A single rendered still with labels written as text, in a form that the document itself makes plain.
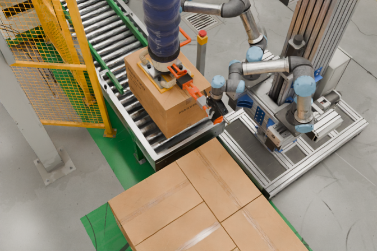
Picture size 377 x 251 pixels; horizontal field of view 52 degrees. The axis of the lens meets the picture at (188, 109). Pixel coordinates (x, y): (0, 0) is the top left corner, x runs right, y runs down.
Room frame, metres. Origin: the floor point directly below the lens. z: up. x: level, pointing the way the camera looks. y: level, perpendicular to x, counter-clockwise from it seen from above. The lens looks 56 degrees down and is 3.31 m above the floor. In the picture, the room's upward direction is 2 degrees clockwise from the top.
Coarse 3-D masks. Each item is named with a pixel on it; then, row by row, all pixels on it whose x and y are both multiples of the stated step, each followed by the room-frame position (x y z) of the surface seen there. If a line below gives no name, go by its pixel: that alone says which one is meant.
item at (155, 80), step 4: (148, 60) 1.95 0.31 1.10; (140, 64) 1.90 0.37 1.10; (148, 64) 1.88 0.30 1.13; (152, 64) 1.90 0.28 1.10; (140, 68) 1.87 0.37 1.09; (144, 68) 1.86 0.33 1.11; (148, 68) 1.85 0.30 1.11; (144, 72) 1.83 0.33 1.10; (148, 72) 1.82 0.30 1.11; (148, 76) 1.79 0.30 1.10; (152, 76) 1.79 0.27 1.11; (160, 76) 1.79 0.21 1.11; (152, 80) 1.75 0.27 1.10; (156, 80) 1.75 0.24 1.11; (160, 80) 1.75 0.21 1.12; (164, 80) 1.75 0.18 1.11; (156, 84) 1.72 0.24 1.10; (160, 88) 1.68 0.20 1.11; (164, 88) 1.68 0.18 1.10; (168, 88) 1.69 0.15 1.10; (160, 92) 1.65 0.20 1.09
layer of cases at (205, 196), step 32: (192, 160) 1.40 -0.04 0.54; (224, 160) 1.40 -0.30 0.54; (128, 192) 1.11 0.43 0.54; (160, 192) 1.12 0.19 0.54; (192, 192) 1.13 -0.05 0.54; (224, 192) 1.13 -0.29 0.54; (256, 192) 1.14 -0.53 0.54; (128, 224) 0.87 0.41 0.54; (160, 224) 0.88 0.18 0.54; (192, 224) 0.88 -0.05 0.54; (224, 224) 0.89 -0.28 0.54; (256, 224) 0.90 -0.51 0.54
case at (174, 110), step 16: (144, 48) 2.08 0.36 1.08; (128, 64) 1.93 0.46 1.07; (192, 64) 1.93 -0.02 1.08; (128, 80) 1.97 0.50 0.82; (144, 80) 1.77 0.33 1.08; (144, 96) 1.76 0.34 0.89; (160, 96) 1.62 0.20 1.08; (176, 96) 1.63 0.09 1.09; (208, 96) 1.72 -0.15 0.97; (160, 112) 1.56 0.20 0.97; (176, 112) 1.55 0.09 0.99; (192, 112) 1.64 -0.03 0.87; (160, 128) 1.58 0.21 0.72; (176, 128) 1.55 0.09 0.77
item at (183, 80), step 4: (180, 76) 1.69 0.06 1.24; (184, 76) 1.69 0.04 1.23; (188, 76) 1.70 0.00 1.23; (176, 80) 1.66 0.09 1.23; (180, 80) 1.66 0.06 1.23; (184, 80) 1.66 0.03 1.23; (188, 80) 1.66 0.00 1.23; (192, 80) 1.66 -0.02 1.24; (180, 84) 1.62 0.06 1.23; (184, 84) 1.62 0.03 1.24; (188, 84) 1.64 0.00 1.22; (180, 88) 1.62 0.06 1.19; (184, 88) 1.62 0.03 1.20
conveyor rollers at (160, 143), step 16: (64, 0) 3.26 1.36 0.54; (80, 0) 3.27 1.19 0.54; (96, 0) 3.28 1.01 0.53; (96, 16) 3.01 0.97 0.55; (112, 16) 3.02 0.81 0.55; (96, 32) 2.79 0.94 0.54; (112, 32) 2.79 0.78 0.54; (128, 32) 2.80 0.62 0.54; (96, 48) 2.58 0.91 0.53; (112, 48) 2.59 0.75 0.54; (128, 48) 2.59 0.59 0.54; (96, 64) 2.38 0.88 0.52; (112, 64) 2.38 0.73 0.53; (128, 96) 2.00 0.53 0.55; (144, 112) 1.85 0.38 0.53; (144, 128) 1.68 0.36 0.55; (192, 128) 1.71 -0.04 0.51; (160, 144) 1.54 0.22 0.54; (176, 144) 1.54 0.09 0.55
